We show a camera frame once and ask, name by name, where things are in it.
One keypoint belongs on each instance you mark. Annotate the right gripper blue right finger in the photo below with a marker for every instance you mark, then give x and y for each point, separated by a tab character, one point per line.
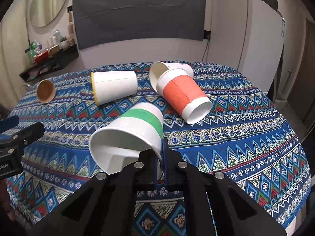
165	148

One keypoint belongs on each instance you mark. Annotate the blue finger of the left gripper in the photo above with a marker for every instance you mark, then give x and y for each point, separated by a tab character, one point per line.
28	135
8	123

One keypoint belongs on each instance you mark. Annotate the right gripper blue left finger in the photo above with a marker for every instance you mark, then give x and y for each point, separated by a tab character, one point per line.
155	164

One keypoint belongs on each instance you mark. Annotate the green banded white paper cup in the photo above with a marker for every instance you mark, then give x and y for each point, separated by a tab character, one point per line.
119	143

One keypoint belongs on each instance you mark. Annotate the brown kraft paper cup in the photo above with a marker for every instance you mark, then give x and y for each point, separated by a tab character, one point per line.
45	91

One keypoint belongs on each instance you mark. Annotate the orange banded white paper cup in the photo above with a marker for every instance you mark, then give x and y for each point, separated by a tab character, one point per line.
184	95

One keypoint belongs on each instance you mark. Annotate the plain white paper cup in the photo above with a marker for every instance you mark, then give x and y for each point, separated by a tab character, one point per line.
158	68

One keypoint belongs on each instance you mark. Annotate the white cup with yellow rim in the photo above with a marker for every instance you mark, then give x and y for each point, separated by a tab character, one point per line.
113	85

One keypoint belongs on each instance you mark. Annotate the red tray on shelf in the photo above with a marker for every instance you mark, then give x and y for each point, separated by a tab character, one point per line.
41	57

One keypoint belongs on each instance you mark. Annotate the green bottle on shelf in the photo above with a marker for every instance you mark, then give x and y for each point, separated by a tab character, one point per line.
33	50

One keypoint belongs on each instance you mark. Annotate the blue patterned tablecloth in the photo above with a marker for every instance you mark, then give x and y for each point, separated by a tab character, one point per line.
243	135

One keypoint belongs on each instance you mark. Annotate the small potted plant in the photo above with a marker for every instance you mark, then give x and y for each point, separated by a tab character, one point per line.
64	43

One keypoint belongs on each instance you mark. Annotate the tall beige bottle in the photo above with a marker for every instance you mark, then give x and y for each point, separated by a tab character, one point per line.
70	26

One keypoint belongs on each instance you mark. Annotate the dark grey covered television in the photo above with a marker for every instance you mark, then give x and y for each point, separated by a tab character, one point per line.
106	21

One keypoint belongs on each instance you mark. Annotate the white refrigerator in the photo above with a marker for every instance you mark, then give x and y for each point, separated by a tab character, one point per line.
247	35

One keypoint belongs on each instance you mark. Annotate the black wall shelf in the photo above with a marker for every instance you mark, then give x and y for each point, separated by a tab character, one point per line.
50	65

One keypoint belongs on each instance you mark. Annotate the oval wall mirror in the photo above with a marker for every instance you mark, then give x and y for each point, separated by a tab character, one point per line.
42	12

